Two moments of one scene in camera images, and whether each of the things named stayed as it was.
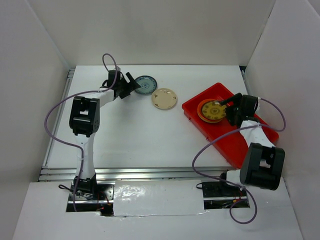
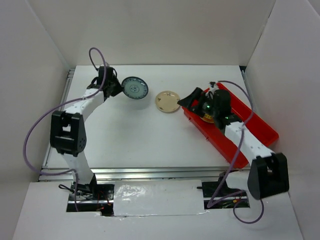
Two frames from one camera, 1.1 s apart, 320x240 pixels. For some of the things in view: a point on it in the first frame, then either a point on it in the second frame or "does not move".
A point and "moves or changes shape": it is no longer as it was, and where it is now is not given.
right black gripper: (234, 98) → (198, 94)
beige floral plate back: (164, 98) moves or changes shape
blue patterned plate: (148, 85) moves or changes shape
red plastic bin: (232, 145) does not move
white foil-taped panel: (167, 197) does not move
